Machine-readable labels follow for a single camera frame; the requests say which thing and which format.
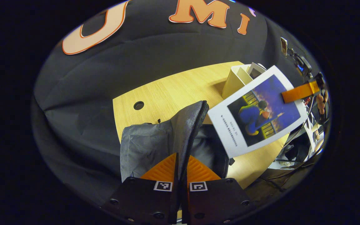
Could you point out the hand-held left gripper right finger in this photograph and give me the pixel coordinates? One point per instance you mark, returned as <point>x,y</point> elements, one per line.
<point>187,200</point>

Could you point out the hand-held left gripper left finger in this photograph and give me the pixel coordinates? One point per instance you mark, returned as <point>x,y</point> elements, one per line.
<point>175,200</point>

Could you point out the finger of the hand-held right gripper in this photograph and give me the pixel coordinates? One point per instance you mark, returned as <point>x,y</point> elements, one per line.
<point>298,93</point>

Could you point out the white-bordered blue cover book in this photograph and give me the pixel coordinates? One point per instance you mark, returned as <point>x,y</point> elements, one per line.
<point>255,118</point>
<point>256,70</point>

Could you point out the grey fabric schoolbag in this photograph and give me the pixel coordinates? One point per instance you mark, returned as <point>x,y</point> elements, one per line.
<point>148,143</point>

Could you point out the white plastic bookshelf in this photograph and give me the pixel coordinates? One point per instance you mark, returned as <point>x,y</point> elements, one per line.
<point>233,82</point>

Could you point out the cluttered white side desk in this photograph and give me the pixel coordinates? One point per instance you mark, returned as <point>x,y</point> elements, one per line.
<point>311,137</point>

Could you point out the black backdrop cloth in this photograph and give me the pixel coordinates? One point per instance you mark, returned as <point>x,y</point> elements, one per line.
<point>105,78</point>

